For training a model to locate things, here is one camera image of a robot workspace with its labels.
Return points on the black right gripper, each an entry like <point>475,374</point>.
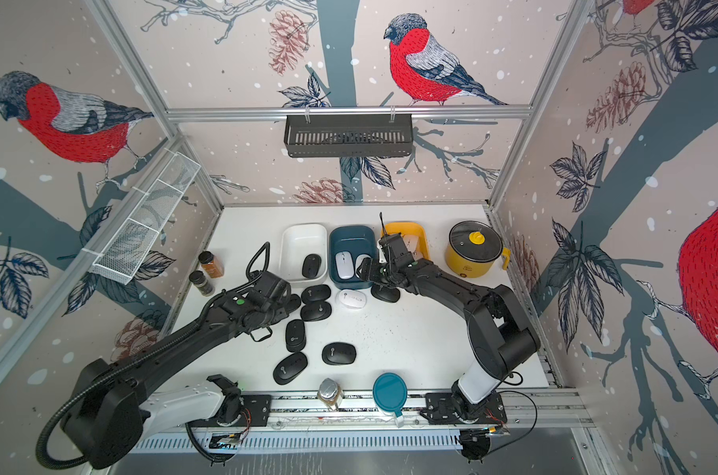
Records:
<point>370,270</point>

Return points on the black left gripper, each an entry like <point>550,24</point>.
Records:
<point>284,310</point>

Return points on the pink mouse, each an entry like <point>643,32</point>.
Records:
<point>412,243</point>

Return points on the white mouse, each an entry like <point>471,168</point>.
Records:
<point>351,299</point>
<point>360,260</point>
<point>344,265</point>

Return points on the black mouse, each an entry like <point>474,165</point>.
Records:
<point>295,336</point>
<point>339,353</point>
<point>385,293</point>
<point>316,311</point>
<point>311,266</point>
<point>289,368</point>
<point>316,293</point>

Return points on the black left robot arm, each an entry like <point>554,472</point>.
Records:
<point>103,420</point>

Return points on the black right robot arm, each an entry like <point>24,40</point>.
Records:
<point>499,332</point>

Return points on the yellow storage box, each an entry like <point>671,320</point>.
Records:
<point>411,228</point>

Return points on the teal storage box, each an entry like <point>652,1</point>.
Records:
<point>358,240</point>

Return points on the white storage box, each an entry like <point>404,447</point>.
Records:
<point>297,242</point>

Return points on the black mouse top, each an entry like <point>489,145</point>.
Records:
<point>316,293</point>

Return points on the white mouse top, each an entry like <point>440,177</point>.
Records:
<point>351,299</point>

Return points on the brown spice jar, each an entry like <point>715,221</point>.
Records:
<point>211,264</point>

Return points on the dark spice jar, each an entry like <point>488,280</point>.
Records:
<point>200,280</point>

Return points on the yellow electric cooking pot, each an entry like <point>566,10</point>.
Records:
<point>469,269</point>

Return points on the glass pot lid yellow knob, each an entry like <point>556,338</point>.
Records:
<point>476,241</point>

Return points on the small glass bottle metal cap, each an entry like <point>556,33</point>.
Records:
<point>330,393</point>

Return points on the teal round lid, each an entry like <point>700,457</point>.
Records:
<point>390,394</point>

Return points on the white wire mesh shelf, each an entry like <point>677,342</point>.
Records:
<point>128,255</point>

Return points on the black hanging wire basket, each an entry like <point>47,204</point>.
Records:
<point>349,136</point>

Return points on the aluminium mounting rail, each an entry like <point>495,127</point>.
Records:
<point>293,422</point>

